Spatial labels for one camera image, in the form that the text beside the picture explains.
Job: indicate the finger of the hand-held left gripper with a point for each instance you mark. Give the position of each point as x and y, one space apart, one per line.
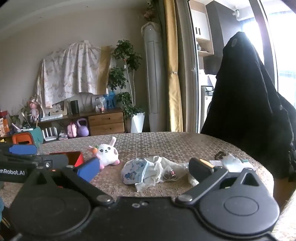
55 160
23 149

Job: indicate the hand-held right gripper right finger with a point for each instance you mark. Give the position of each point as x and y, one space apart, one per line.
198 168

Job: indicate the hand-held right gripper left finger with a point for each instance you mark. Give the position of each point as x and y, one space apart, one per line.
89 169

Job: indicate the red tin box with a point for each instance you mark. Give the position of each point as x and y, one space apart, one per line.
79 158

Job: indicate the brown hair scrunchie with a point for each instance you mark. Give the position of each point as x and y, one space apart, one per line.
219 154

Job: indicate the white lace cloth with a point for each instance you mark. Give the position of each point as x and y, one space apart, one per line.
161 165

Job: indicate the blue printed child face mask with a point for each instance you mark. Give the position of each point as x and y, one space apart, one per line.
131 171

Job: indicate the teal and orange tissue box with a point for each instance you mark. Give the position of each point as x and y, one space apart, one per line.
34 136

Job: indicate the white router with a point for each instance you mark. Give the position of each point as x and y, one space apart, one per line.
49 138

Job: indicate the stack of small books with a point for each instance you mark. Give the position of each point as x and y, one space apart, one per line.
63 136

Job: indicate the white bunny plush toy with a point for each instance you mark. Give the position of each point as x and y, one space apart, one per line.
107 153

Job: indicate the white and orange snack box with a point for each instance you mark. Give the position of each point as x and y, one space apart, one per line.
4 127

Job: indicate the white plastic packet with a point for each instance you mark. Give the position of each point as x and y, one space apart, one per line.
229 160

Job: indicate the pink toy case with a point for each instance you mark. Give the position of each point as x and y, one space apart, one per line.
72 131

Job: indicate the purple kettlebell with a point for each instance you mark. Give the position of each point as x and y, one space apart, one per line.
82 131

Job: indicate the pink doll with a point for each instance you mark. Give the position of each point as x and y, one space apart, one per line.
34 109

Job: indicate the white keyboard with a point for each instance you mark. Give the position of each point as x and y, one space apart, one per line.
50 117

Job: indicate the clear printed plastic packet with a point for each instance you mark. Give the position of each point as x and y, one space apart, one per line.
247 164

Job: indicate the wooden drawer cabinet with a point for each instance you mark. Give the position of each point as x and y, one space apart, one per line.
106 121

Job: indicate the black speaker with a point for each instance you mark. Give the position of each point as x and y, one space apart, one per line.
74 107

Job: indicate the glass globe ornament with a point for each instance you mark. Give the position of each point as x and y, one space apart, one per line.
101 106

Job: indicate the washing machine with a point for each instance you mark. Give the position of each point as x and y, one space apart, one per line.
207 104

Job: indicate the white shell shaped ornament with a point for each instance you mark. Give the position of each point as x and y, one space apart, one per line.
84 102

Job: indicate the white planter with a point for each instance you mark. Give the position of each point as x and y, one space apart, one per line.
137 122

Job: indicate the black jacket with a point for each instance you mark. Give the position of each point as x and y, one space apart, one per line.
242 92

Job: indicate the floral bed sheet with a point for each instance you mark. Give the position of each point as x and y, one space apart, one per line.
69 69

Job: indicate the white standing air conditioner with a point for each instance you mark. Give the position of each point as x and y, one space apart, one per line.
153 81

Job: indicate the yellow curtain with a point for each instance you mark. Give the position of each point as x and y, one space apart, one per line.
172 69

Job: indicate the green potted plant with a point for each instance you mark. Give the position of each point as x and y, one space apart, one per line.
124 55

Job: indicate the photo frame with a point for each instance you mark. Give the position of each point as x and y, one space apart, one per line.
58 107

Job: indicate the white picture frame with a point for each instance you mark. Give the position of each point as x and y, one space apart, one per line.
97 99

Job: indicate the white wall cabinet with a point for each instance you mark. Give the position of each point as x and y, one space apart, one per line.
201 23

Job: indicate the white security camera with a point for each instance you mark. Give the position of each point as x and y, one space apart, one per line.
237 12

